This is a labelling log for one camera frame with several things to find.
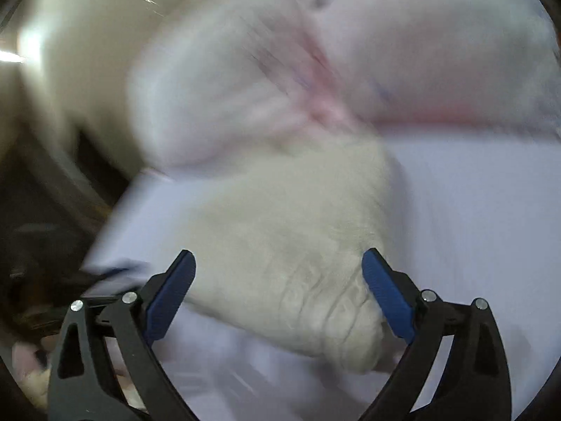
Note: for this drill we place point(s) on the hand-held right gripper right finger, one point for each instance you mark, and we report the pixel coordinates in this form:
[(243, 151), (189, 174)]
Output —
[(388, 294)]

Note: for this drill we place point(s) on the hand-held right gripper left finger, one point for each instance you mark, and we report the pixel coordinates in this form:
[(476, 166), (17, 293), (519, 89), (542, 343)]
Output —
[(168, 298)]

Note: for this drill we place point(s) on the cream knitted garment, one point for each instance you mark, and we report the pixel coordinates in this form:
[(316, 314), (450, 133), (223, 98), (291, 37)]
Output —
[(289, 245)]

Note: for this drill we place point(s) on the lavender sheet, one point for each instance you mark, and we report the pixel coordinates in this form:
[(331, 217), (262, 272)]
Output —
[(460, 210)]

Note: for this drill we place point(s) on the white pink printed cloth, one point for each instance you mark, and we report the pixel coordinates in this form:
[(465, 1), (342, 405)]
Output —
[(350, 52)]

